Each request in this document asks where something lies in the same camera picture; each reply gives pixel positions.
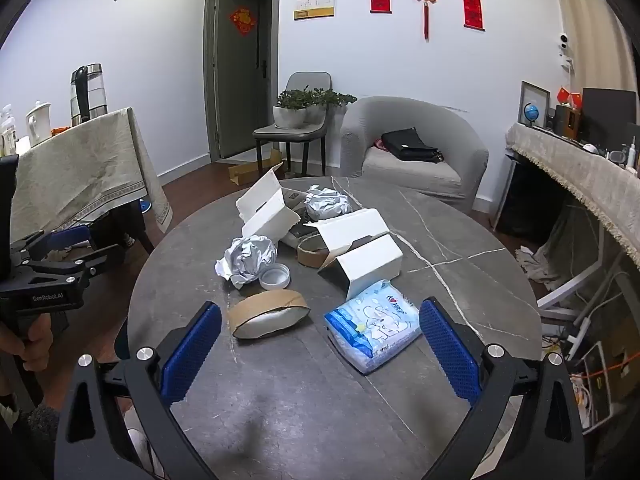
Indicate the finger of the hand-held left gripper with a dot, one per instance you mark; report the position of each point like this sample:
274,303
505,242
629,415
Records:
95,258
70,236

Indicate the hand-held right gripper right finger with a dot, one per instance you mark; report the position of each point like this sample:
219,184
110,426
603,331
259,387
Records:
450,355

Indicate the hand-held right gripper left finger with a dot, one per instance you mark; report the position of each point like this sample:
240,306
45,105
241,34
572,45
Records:
192,355

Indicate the white round plastic lid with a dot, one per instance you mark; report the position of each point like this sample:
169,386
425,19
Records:
274,277

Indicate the silver foil ball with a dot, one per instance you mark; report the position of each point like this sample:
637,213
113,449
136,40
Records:
250,257

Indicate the white paper box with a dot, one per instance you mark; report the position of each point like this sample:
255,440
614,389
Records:
267,220
370,260

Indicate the white paper wad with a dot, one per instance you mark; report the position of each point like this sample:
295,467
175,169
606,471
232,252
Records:
327,205

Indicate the person's left forearm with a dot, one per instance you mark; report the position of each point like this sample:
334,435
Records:
35,430

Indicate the person's left hand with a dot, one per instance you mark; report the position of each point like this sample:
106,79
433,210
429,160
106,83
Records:
27,342

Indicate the dark wooden table leg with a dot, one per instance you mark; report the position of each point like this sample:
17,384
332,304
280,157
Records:
137,225

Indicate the beige patterned tablecloth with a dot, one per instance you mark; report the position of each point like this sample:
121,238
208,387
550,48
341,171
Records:
85,170

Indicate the blue white tissue packet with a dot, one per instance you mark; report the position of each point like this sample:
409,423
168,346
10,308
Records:
372,325

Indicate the white ceramic pitcher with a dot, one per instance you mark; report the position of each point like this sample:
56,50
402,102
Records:
39,125

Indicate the white rag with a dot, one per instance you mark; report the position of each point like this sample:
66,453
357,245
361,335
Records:
532,260

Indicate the steel electric kettle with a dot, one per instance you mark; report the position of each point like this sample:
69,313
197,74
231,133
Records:
89,92

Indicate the brown cardboard tape core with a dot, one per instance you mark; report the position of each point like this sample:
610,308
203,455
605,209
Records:
307,256

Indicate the flat cardboard box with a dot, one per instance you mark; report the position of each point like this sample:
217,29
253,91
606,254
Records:
245,170

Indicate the grey printed carton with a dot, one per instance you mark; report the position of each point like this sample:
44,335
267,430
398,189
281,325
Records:
295,199

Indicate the black leather bag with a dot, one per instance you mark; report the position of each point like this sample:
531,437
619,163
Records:
410,145

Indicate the beige lace desk cloth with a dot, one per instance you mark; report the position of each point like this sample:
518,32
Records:
575,170

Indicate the grey green door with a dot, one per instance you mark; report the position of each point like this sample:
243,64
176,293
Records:
240,85

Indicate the grey upholstered armchair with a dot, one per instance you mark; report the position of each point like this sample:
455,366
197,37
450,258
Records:
425,125

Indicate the potted plant white pot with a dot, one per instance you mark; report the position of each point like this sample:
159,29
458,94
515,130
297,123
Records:
330,97
289,115

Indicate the small blue globe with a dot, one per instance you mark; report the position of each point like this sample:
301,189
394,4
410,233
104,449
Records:
531,111

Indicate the brown wooden speaker box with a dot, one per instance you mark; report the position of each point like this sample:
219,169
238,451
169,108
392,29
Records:
567,121

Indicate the small white bottle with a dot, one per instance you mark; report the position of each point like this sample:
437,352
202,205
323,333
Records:
631,152

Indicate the grey dining chair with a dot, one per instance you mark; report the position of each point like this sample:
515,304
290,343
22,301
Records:
305,82

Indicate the red diamond door sticker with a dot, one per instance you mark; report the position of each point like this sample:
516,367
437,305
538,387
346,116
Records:
243,21

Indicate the small red desk flags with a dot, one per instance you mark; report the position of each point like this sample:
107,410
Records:
565,94

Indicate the black computer monitor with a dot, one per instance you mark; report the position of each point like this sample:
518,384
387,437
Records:
610,115

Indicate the beige curtain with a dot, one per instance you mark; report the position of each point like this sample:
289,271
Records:
595,20

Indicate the white desk frame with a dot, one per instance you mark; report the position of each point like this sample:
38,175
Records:
600,260

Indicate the silver picture frame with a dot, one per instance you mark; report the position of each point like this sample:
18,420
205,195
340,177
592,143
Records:
542,95

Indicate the white security camera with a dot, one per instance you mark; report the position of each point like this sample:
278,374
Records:
565,44

